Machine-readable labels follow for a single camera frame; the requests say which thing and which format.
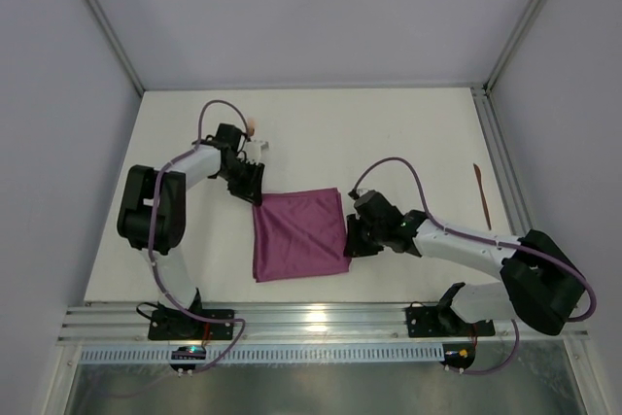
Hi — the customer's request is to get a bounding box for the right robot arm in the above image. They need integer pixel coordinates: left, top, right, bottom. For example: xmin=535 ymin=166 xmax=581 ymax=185
xmin=344 ymin=190 xmax=587 ymax=336

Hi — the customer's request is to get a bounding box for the aluminium rail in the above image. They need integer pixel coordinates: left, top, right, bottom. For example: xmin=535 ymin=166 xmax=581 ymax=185
xmin=470 ymin=86 xmax=534 ymax=234
xmin=56 ymin=300 xmax=589 ymax=346

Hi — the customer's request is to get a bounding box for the right corner frame post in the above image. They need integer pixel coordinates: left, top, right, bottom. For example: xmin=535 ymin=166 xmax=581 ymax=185
xmin=483 ymin=0 xmax=577 ymax=93

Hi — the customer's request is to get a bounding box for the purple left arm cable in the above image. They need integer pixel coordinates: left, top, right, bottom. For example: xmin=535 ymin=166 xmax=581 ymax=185
xmin=145 ymin=100 xmax=247 ymax=377

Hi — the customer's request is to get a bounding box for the right controller board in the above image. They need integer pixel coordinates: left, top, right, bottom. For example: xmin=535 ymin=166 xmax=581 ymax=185
xmin=440 ymin=342 xmax=476 ymax=373

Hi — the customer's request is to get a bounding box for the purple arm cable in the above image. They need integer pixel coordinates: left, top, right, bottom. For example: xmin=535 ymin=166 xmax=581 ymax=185
xmin=145 ymin=100 xmax=247 ymax=377
xmin=347 ymin=156 xmax=599 ymax=377

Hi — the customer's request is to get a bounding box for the corner frame post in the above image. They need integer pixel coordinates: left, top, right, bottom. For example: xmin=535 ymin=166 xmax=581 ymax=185
xmin=483 ymin=0 xmax=577 ymax=93
xmin=82 ymin=0 xmax=146 ymax=97

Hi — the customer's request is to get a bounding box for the controller board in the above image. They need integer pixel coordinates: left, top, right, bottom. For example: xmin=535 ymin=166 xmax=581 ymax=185
xmin=440 ymin=342 xmax=476 ymax=373
xmin=169 ymin=345 xmax=206 ymax=373

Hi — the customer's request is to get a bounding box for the left corner frame post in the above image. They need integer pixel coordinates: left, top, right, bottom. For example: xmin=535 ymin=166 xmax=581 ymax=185
xmin=82 ymin=0 xmax=146 ymax=97

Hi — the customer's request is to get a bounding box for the slotted grey cable duct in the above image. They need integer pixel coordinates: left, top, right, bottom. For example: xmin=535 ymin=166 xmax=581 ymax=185
xmin=79 ymin=342 xmax=442 ymax=364

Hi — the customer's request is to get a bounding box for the purple cloth napkin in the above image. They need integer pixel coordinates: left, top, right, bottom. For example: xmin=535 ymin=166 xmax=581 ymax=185
xmin=253 ymin=188 xmax=351 ymax=283

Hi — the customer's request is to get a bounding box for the aluminium right side rail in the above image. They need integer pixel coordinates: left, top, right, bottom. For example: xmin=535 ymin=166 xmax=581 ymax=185
xmin=470 ymin=86 xmax=534 ymax=234

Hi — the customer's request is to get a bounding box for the left controller board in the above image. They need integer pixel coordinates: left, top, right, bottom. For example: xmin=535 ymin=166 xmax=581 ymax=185
xmin=169 ymin=345 xmax=206 ymax=373

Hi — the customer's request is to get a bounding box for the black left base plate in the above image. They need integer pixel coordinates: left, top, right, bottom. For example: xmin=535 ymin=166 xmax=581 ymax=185
xmin=148 ymin=307 xmax=234 ymax=341

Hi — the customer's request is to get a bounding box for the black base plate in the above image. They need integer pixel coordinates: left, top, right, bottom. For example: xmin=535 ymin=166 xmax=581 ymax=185
xmin=148 ymin=307 xmax=234 ymax=341
xmin=404 ymin=302 xmax=496 ymax=338

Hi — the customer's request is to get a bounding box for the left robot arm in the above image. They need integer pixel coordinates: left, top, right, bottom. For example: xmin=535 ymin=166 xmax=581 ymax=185
xmin=117 ymin=123 xmax=264 ymax=322

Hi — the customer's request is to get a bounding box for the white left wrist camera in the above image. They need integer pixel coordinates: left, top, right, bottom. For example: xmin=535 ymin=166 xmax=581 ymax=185
xmin=243 ymin=140 xmax=269 ymax=163

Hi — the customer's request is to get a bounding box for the aluminium front rail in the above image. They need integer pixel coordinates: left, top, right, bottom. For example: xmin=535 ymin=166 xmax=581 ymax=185
xmin=56 ymin=300 xmax=589 ymax=346

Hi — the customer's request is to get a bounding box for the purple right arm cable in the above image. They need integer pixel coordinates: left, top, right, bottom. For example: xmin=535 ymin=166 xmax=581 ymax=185
xmin=347 ymin=156 xmax=599 ymax=377

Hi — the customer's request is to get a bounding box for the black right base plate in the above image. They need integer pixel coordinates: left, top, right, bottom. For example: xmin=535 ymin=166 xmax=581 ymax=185
xmin=404 ymin=302 xmax=496 ymax=338

